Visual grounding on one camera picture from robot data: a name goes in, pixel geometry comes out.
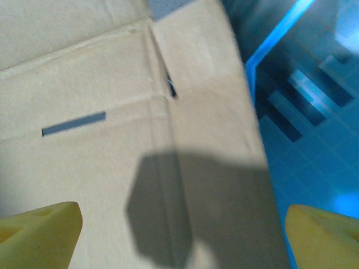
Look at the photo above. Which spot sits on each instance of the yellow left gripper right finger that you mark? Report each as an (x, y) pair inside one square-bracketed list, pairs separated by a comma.
[(322, 241)]

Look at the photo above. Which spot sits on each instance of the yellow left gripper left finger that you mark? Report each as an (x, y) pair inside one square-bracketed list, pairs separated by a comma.
[(36, 238)]

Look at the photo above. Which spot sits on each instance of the brown cardboard box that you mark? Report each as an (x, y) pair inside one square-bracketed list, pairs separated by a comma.
[(112, 84)]

